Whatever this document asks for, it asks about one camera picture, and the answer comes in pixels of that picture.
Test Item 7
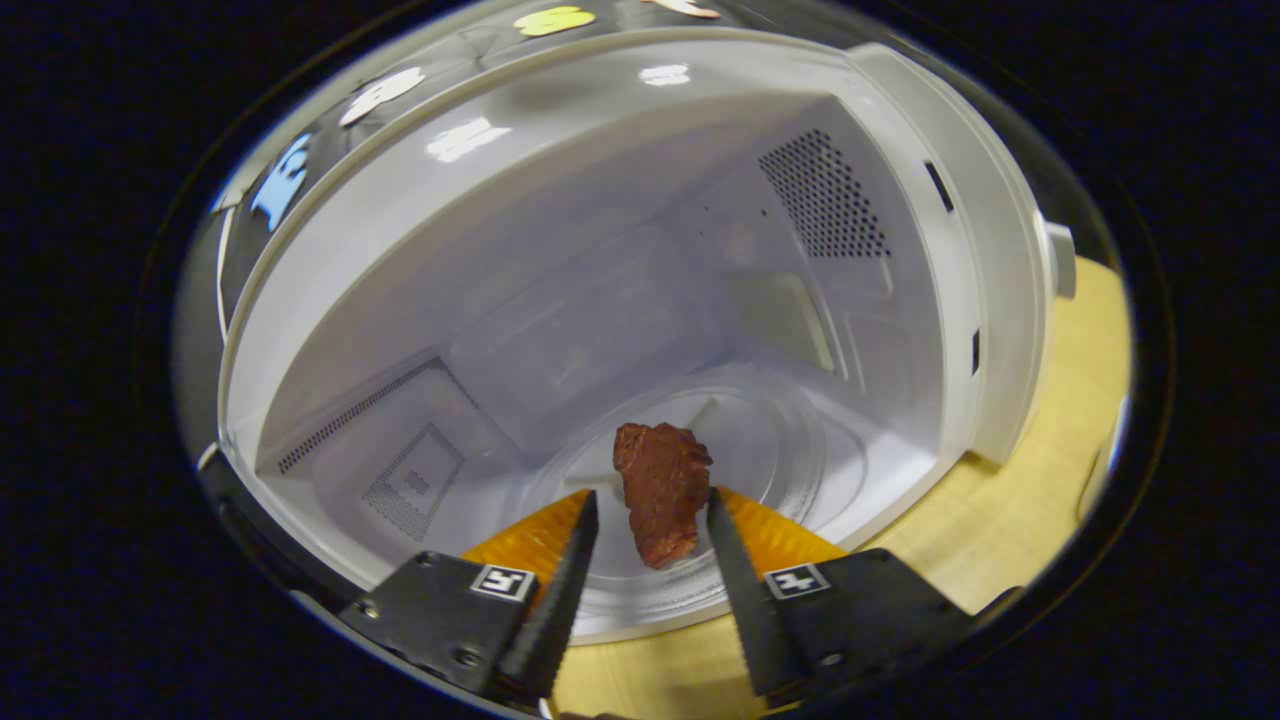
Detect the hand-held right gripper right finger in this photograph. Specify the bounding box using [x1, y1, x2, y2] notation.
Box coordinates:
[704, 485, 979, 699]

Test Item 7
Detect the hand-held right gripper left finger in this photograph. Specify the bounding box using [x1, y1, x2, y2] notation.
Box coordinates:
[338, 488, 602, 701]

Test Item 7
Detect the reddish brown meat piece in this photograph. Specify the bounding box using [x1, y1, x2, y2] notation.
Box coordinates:
[612, 421, 714, 572]

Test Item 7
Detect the white microwave oven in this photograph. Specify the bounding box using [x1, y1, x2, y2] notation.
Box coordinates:
[195, 25, 1079, 647]

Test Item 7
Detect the glass microwave turntable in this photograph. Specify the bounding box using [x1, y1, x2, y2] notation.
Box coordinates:
[528, 384, 873, 613]

